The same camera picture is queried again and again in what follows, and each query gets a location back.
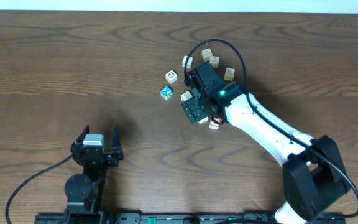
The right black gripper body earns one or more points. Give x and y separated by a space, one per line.
199 107

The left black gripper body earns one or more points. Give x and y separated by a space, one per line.
110 160

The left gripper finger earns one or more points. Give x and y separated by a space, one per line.
116 144
81 137

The red letter block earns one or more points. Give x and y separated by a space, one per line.
215 123

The wooden block yellow side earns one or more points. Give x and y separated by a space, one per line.
229 74

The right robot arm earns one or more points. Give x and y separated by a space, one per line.
314 176

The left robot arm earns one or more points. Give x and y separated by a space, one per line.
84 191

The wooden block red side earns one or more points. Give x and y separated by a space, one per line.
186 96

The wooden block beside top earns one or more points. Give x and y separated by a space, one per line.
214 61

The blue letter block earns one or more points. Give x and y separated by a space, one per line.
166 92

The wooden block brown circle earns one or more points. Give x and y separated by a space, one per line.
171 76

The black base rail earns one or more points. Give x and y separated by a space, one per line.
135 218

